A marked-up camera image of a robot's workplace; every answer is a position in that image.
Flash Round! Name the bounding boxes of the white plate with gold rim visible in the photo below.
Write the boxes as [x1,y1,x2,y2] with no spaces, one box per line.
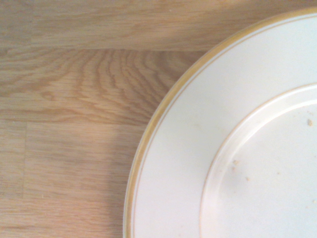
[122,6,317,238]

